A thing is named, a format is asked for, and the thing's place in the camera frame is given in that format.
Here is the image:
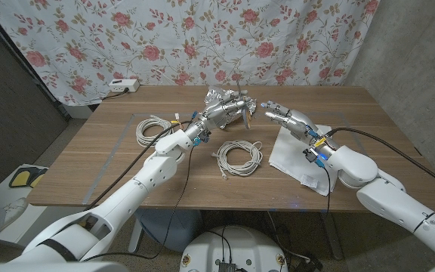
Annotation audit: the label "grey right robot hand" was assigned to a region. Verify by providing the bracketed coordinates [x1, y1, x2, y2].
[261, 100, 341, 159]

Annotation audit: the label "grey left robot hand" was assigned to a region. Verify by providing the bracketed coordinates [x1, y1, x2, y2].
[185, 89, 258, 143]

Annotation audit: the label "yellow grey handled scissors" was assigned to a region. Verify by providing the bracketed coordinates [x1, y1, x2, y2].
[235, 79, 255, 130]

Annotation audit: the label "crumpled aluminum foil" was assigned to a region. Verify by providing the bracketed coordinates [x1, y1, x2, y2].
[204, 85, 258, 130]

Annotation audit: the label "white towel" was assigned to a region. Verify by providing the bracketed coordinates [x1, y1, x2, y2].
[268, 123, 339, 197]

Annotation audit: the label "floral print backdrop curtain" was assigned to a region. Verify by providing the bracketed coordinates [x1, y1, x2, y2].
[0, 0, 381, 107]

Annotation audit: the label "white power strip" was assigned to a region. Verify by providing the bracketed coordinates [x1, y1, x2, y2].
[108, 78, 140, 94]

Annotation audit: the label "grey table leg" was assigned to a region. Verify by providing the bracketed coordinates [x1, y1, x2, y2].
[321, 212, 344, 261]

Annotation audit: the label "blue grey stool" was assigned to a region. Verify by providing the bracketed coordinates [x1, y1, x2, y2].
[131, 209, 203, 253]

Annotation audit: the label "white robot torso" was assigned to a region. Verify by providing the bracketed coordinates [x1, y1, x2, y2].
[179, 225, 289, 272]

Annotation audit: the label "black adapter on floor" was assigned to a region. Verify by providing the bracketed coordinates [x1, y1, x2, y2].
[295, 255, 324, 272]

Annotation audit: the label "white table leg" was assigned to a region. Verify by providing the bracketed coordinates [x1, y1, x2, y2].
[128, 218, 145, 253]

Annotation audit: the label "white floor board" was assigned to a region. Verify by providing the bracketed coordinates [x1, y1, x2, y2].
[0, 162, 71, 246]

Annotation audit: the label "large coiled white cable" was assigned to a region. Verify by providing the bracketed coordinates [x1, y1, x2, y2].
[210, 140, 264, 181]

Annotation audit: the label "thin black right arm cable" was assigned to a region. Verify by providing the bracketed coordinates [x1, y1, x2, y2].
[322, 165, 332, 215]

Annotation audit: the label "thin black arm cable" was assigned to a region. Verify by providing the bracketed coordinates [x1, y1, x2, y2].
[322, 165, 332, 215]
[81, 145, 195, 262]

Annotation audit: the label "small coiled white cable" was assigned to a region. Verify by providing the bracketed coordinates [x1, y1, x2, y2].
[135, 115, 174, 148]

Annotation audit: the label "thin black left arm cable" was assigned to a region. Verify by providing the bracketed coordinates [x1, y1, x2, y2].
[81, 145, 195, 262]

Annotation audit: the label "black power strip cord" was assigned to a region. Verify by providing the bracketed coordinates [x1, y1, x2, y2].
[102, 87, 131, 101]

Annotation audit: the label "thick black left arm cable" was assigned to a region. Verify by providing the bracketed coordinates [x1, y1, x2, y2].
[84, 119, 190, 212]

